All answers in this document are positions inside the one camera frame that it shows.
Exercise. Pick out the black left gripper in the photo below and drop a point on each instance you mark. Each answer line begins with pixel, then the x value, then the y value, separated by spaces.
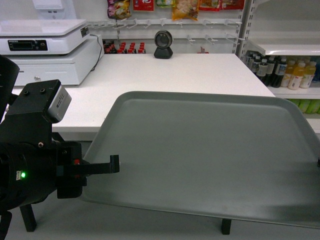
pixel 28 174

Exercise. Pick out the grey metal tray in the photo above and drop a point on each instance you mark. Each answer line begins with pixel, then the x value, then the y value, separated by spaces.
pixel 238 157

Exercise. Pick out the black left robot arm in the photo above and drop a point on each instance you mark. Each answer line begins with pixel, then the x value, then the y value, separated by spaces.
pixel 24 118

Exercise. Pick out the white checkout scale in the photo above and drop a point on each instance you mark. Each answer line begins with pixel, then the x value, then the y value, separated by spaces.
pixel 42 37

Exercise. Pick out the white checkout counter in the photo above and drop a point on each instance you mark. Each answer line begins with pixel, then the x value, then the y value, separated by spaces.
pixel 116 74

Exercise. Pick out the white cash drawer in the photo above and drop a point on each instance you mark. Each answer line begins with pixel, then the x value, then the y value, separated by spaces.
pixel 71 69

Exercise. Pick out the black barcode scanner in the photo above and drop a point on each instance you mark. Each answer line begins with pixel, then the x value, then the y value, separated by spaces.
pixel 163 40

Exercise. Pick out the yellow hanging snack bag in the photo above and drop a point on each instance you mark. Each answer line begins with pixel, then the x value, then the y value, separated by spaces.
pixel 185 9

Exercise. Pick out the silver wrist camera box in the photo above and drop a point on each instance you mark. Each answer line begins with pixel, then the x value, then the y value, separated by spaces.
pixel 59 105

